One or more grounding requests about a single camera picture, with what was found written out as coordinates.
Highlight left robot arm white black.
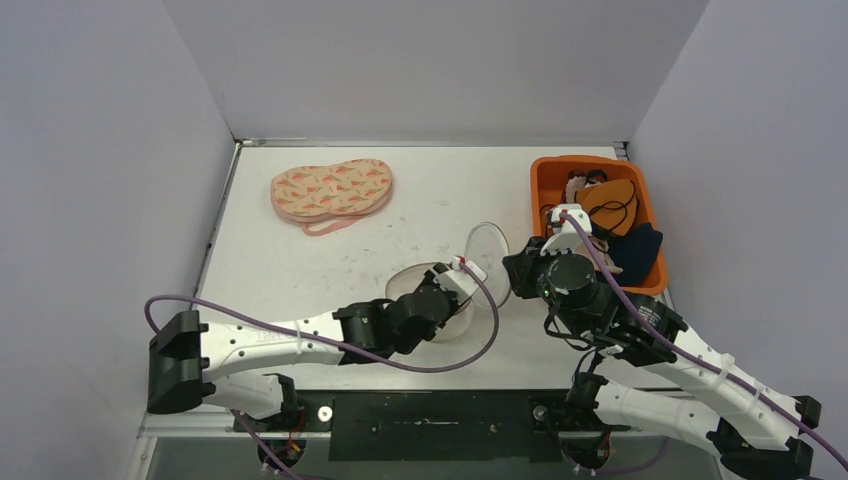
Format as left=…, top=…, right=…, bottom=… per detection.
left=146, top=282, right=469, bottom=431

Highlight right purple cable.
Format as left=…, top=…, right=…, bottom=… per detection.
left=561, top=210, right=848, bottom=478

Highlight beige pink lace bra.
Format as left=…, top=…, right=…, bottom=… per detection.
left=575, top=236, right=623, bottom=275

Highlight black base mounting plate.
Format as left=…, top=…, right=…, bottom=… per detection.
left=247, top=389, right=611, bottom=462

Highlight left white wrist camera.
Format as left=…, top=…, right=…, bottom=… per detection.
left=431, top=256, right=487, bottom=306

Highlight navy blue garment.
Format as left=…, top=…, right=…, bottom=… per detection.
left=607, top=223, right=663, bottom=287

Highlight orange plastic bin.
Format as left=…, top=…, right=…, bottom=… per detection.
left=531, top=155, right=668, bottom=296

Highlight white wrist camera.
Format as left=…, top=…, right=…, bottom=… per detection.
left=431, top=256, right=487, bottom=306
left=541, top=204, right=592, bottom=256

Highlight white bra black straps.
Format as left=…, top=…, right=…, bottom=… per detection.
left=563, top=170, right=607, bottom=203

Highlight floral mesh laundry bag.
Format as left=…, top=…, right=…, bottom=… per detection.
left=270, top=158, right=394, bottom=237

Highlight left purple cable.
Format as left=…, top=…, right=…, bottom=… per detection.
left=144, top=261, right=501, bottom=480

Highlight round white mesh laundry bag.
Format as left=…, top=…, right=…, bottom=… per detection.
left=385, top=222, right=510, bottom=343

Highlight purple cable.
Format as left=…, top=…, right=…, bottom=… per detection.
left=561, top=210, right=848, bottom=478
left=144, top=261, right=501, bottom=480

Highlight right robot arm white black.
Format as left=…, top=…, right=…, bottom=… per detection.
left=502, top=237, right=821, bottom=479

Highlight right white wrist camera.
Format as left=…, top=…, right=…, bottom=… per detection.
left=541, top=204, right=592, bottom=256

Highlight orange bra black straps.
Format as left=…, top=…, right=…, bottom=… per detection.
left=574, top=177, right=641, bottom=240

